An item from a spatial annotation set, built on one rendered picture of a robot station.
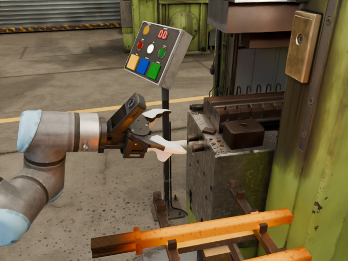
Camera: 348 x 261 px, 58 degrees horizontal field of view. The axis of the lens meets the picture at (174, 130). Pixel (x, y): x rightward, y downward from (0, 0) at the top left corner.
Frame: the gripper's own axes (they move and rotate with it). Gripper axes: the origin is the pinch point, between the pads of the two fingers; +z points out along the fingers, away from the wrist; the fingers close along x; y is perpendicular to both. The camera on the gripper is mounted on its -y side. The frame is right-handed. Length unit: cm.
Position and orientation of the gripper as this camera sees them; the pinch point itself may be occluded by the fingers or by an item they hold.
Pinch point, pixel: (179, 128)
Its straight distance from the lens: 79.8
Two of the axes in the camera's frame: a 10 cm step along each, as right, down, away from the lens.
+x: 2.6, 6.9, -6.8
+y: -2.8, 7.3, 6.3
